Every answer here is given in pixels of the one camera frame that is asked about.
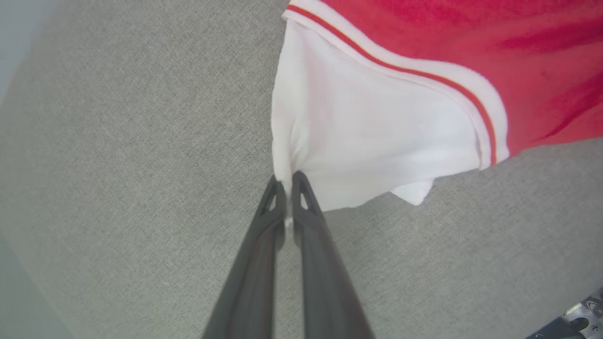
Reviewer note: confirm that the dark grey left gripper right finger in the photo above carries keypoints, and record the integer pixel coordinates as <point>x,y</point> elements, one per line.
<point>325,282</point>

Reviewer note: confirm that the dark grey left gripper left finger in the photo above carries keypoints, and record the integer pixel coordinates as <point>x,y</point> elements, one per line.
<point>252,282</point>

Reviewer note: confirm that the red and white garment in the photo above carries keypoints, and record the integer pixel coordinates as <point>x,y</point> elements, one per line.
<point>377,117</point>

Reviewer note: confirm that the grey fabric sofa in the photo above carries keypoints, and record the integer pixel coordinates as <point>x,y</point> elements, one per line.
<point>132,155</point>

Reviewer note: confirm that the silver black robot chassis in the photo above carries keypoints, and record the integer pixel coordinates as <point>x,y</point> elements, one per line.
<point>577,318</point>

